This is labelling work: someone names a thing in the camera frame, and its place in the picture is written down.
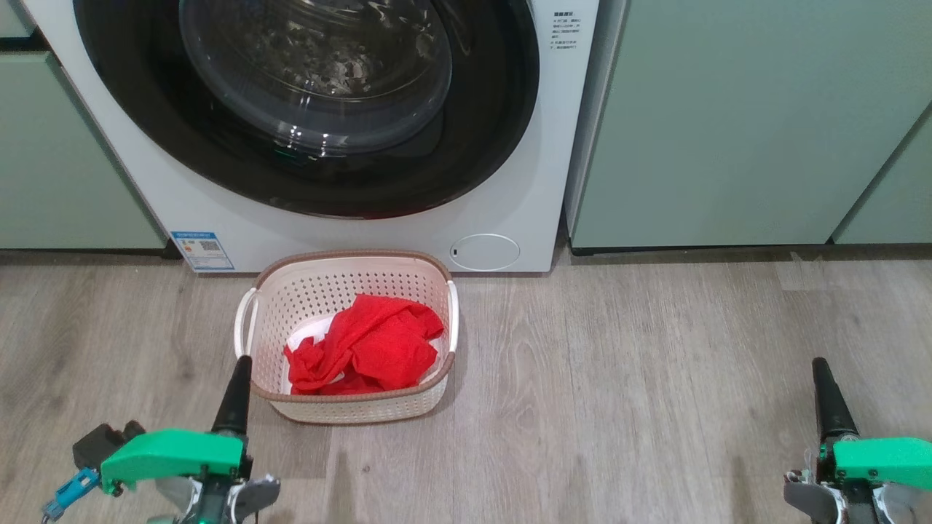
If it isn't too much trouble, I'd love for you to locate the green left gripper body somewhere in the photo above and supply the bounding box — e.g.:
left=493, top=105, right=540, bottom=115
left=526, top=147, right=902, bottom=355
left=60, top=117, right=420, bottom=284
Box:
left=98, top=428, right=281, bottom=524

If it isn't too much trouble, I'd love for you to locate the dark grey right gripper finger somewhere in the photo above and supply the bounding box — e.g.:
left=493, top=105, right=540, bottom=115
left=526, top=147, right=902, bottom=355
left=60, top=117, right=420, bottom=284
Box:
left=812, top=357, right=860, bottom=443

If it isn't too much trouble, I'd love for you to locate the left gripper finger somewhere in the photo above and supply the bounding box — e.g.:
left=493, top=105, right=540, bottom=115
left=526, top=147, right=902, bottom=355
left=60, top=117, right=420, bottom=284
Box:
left=211, top=355, right=253, bottom=437

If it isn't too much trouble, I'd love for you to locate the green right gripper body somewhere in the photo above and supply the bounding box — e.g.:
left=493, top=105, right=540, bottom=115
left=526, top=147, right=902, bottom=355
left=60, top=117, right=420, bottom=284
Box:
left=784, top=435, right=932, bottom=524

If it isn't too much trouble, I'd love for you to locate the red garment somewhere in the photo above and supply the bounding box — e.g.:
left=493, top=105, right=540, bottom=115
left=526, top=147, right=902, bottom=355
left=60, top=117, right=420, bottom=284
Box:
left=283, top=293, right=446, bottom=396

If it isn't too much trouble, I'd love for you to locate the black round washing machine door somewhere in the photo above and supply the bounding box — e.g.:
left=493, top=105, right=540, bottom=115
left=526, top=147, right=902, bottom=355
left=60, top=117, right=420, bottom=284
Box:
left=73, top=0, right=541, bottom=219

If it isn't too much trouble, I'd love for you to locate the cream perforated laundry basket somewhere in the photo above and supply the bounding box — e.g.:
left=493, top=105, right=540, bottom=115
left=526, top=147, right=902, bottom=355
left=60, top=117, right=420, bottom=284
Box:
left=233, top=249, right=460, bottom=425

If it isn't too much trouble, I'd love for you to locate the white washing machine body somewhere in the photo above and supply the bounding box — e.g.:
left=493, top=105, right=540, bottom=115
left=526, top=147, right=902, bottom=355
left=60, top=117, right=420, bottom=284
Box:
left=22, top=0, right=601, bottom=276

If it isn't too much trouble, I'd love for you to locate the blue white energy label sticker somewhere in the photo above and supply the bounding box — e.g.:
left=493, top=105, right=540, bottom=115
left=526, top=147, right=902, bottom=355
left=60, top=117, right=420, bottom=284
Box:
left=170, top=231, right=236, bottom=273

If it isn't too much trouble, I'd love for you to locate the pale green cabinet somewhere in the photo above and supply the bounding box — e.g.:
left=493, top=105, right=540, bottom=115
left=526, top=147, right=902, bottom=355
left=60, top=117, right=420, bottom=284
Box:
left=830, top=109, right=932, bottom=246
left=564, top=0, right=932, bottom=255
left=0, top=0, right=183, bottom=259

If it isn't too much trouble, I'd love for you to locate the round white filter cover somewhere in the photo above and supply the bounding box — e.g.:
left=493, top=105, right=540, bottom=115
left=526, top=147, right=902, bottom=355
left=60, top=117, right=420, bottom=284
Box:
left=449, top=233, right=521, bottom=273

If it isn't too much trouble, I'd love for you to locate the black text warning label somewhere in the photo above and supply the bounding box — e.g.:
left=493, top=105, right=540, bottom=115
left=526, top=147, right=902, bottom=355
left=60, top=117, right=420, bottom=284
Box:
left=551, top=9, right=580, bottom=50

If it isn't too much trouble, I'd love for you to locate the blue cable connector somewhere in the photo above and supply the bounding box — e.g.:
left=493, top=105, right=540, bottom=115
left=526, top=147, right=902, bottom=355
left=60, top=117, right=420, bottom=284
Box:
left=42, top=467, right=101, bottom=521

